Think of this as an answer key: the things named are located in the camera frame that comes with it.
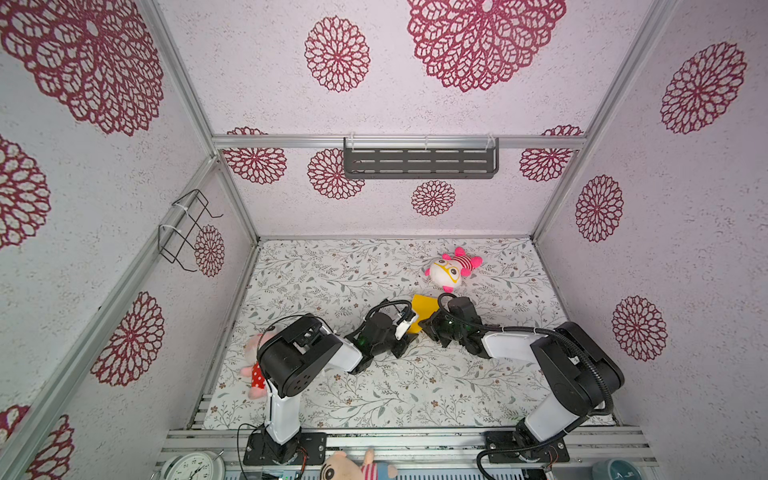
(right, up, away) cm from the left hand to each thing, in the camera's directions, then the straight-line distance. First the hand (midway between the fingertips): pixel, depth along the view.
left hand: (410, 334), depth 94 cm
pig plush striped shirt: (-18, -23, -28) cm, 40 cm away
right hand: (+2, +5, -2) cm, 6 cm away
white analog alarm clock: (-52, -25, -25) cm, 62 cm away
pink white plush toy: (+13, +20, +6) cm, 24 cm away
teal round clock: (+46, -27, -23) cm, 58 cm away
